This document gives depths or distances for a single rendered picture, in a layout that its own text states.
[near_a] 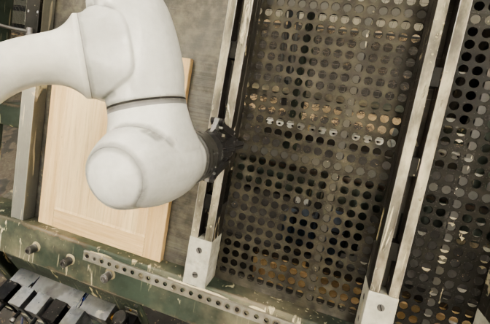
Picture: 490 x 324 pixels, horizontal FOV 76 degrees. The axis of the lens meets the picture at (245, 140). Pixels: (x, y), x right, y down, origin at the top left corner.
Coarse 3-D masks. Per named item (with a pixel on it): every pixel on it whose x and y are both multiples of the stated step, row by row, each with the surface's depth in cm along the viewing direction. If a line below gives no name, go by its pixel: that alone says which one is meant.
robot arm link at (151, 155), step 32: (128, 128) 35; (160, 128) 36; (192, 128) 42; (96, 160) 33; (128, 160) 32; (160, 160) 34; (192, 160) 40; (96, 192) 34; (128, 192) 33; (160, 192) 35
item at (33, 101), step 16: (48, 0) 91; (48, 16) 92; (32, 96) 93; (32, 112) 94; (32, 128) 94; (32, 144) 96; (16, 160) 97; (32, 160) 97; (16, 176) 97; (32, 176) 98; (16, 192) 97; (32, 192) 99; (16, 208) 98; (32, 208) 100
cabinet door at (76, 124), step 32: (64, 96) 93; (64, 128) 94; (96, 128) 91; (64, 160) 95; (64, 192) 95; (64, 224) 96; (96, 224) 93; (128, 224) 90; (160, 224) 87; (160, 256) 87
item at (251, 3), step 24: (240, 0) 73; (240, 24) 75; (240, 48) 72; (240, 72) 72; (216, 96) 74; (240, 96) 75; (240, 120) 79; (216, 192) 76; (216, 216) 76; (192, 240) 78; (216, 240) 80; (192, 264) 79; (216, 264) 84
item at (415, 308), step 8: (264, 264) 99; (272, 264) 98; (296, 264) 97; (264, 272) 102; (272, 272) 101; (296, 272) 96; (304, 272) 95; (280, 280) 102; (288, 280) 101; (320, 288) 97; (344, 288) 93; (344, 296) 95; (400, 304) 89; (400, 312) 91; (456, 312) 86; (416, 320) 91; (456, 320) 85
